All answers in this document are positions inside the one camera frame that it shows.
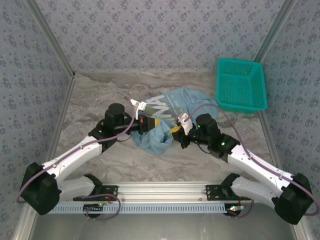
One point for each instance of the light blue t-shirt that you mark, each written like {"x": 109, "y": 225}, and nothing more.
{"x": 155, "y": 143}

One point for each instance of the teal plastic mesh basket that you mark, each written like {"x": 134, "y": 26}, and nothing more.
{"x": 240, "y": 85}

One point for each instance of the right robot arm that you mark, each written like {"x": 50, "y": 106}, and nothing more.
{"x": 255, "y": 165}

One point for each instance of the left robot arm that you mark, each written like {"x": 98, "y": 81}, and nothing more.
{"x": 70, "y": 156}

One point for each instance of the right wrist camera box, white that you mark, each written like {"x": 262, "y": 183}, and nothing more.
{"x": 186, "y": 126}

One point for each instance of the wrist camera box, white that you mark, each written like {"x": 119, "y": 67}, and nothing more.
{"x": 137, "y": 107}
{"x": 186, "y": 126}

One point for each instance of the left wrist camera box, white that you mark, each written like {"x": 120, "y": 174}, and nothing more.
{"x": 137, "y": 107}

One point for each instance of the aluminium table side rail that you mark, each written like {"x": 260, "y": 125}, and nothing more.
{"x": 65, "y": 100}
{"x": 265, "y": 125}

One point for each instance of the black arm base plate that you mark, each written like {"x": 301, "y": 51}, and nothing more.
{"x": 110, "y": 193}
{"x": 215, "y": 192}

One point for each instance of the aluminium cross rail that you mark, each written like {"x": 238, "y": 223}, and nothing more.
{"x": 160, "y": 191}

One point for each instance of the small circuit board bracket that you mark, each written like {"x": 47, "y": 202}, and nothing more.
{"x": 235, "y": 208}
{"x": 93, "y": 208}

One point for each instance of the aluminium corner post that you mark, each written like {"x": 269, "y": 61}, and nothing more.
{"x": 51, "y": 37}
{"x": 270, "y": 37}

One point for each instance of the aluminium frame leg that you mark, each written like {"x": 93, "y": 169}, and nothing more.
{"x": 22, "y": 225}
{"x": 303, "y": 232}

